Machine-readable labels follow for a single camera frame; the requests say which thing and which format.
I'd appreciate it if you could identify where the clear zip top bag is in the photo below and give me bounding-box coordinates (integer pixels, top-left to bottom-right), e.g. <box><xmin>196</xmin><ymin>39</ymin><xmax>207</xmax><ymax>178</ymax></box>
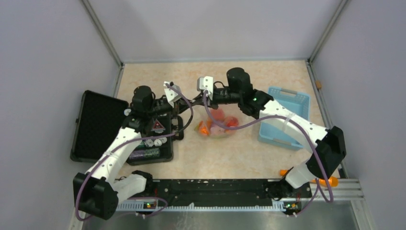
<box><xmin>194</xmin><ymin>105</ymin><xmax>243</xmax><ymax>138</ymax></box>

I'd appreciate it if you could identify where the peach fruit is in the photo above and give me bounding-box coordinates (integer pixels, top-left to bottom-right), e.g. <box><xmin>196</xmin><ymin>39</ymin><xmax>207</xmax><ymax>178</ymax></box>
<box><xmin>210</xmin><ymin>108</ymin><xmax>226</xmax><ymax>122</ymax></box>

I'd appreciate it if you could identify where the green apple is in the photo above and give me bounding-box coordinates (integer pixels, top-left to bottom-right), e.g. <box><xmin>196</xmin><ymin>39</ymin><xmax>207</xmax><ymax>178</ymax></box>
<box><xmin>211</xmin><ymin>133</ymin><xmax>230</xmax><ymax>138</ymax></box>

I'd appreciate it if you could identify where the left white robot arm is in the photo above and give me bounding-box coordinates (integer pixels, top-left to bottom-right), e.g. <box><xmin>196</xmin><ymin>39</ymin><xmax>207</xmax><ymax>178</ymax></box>
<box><xmin>73</xmin><ymin>81</ymin><xmax>192</xmax><ymax>221</ymax></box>

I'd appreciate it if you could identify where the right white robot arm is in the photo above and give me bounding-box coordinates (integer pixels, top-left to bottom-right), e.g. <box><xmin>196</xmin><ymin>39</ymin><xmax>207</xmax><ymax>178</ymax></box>
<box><xmin>197</xmin><ymin>67</ymin><xmax>346</xmax><ymax>197</ymax></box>

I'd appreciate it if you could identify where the black open tool case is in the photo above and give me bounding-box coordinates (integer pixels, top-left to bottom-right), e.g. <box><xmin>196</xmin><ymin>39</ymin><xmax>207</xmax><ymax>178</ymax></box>
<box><xmin>70</xmin><ymin>90</ymin><xmax>184</xmax><ymax>166</ymax></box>

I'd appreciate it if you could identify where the blue plastic basket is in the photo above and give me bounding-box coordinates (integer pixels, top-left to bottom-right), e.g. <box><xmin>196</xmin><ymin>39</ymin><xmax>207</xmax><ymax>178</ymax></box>
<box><xmin>257</xmin><ymin>86</ymin><xmax>312</xmax><ymax>151</ymax></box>

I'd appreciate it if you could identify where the small brown object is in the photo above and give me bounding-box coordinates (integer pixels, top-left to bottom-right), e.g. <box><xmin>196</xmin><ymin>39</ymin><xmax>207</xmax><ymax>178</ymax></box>
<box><xmin>315</xmin><ymin>80</ymin><xmax>322</xmax><ymax>90</ymax></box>

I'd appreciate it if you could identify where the orange carrot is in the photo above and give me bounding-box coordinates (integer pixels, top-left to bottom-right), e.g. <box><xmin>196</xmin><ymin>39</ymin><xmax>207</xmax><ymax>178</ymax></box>
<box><xmin>279</xmin><ymin>170</ymin><xmax>339</xmax><ymax>187</ymax></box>

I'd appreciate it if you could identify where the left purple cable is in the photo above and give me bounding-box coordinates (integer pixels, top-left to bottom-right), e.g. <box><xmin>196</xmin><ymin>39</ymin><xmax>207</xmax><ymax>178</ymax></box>
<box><xmin>74</xmin><ymin>84</ymin><xmax>195</xmax><ymax>222</ymax></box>

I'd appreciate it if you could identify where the purple cable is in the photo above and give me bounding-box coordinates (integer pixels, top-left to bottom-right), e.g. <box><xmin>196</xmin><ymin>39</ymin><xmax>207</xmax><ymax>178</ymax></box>
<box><xmin>74</xmin><ymin>84</ymin><xmax>195</xmax><ymax>222</ymax></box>
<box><xmin>202</xmin><ymin>90</ymin><xmax>334</xmax><ymax>217</ymax></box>

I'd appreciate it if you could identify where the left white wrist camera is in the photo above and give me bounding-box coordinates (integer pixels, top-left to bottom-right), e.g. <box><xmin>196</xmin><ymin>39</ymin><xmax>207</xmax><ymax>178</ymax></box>
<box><xmin>163</xmin><ymin>81</ymin><xmax>181</xmax><ymax>108</ymax></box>

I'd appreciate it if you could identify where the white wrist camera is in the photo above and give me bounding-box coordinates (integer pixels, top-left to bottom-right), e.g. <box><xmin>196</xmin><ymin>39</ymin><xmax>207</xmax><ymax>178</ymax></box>
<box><xmin>197</xmin><ymin>76</ymin><xmax>214</xmax><ymax>93</ymax></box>
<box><xmin>163</xmin><ymin>81</ymin><xmax>181</xmax><ymax>108</ymax></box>

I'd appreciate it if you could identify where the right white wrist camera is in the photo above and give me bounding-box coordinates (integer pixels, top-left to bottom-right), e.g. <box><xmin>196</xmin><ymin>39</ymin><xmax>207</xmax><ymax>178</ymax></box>
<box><xmin>197</xmin><ymin>76</ymin><xmax>214</xmax><ymax>93</ymax></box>

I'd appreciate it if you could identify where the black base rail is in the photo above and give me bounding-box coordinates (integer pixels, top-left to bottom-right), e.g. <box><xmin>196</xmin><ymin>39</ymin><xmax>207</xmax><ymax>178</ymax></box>
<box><xmin>137</xmin><ymin>179</ymin><xmax>312</xmax><ymax>207</ymax></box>

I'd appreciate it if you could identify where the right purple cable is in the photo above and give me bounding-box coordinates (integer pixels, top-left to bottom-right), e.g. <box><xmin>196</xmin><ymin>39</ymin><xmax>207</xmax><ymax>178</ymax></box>
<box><xmin>202</xmin><ymin>90</ymin><xmax>334</xmax><ymax>217</ymax></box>

